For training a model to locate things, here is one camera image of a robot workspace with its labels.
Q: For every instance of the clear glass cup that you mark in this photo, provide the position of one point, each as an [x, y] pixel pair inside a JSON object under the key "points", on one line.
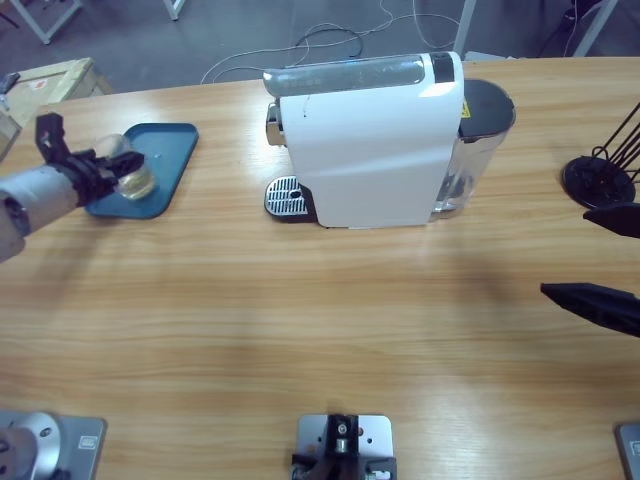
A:
{"points": [[135, 185]]}

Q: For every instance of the wooden crate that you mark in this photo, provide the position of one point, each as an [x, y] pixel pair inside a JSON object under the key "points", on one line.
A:
{"points": [[60, 85]]}

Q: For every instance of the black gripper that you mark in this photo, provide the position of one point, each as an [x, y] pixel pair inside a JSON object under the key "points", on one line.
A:
{"points": [[87, 177]]}

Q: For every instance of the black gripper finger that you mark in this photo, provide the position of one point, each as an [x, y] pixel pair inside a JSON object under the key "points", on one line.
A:
{"points": [[595, 302], [617, 217]]}

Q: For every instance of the blue plastic tray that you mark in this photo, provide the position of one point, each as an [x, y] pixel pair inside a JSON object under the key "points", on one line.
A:
{"points": [[170, 150]]}

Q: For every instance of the white coffee machine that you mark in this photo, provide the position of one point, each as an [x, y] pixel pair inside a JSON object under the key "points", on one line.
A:
{"points": [[370, 150]]}

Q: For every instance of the small black tool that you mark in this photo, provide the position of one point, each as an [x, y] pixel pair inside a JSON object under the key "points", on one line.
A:
{"points": [[9, 81]]}

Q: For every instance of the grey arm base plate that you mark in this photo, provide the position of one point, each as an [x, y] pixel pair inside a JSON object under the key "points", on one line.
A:
{"points": [[629, 450], [80, 450]]}

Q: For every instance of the white metal table frame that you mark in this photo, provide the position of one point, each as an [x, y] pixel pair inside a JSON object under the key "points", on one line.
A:
{"points": [[47, 25]]}

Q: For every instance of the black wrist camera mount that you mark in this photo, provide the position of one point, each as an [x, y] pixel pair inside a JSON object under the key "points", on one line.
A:
{"points": [[50, 137]]}

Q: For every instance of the black capsule holder with rods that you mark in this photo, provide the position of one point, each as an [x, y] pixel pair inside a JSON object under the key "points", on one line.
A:
{"points": [[590, 185]]}

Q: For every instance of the silver grate drip tray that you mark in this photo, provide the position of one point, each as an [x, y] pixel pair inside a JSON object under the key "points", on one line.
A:
{"points": [[285, 197]]}

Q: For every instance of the white metal frame leg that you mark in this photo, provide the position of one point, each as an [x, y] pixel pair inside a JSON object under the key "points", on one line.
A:
{"points": [[595, 25], [465, 25], [175, 7]]}

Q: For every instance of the silver coffee machine lever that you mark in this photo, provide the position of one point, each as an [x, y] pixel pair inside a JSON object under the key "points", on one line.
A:
{"points": [[345, 75]]}

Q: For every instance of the grey mount plate dark post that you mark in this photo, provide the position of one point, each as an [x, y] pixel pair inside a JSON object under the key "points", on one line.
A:
{"points": [[342, 440]]}

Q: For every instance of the clear water tank black lid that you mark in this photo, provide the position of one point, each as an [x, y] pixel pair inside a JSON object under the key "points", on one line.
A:
{"points": [[482, 130]]}

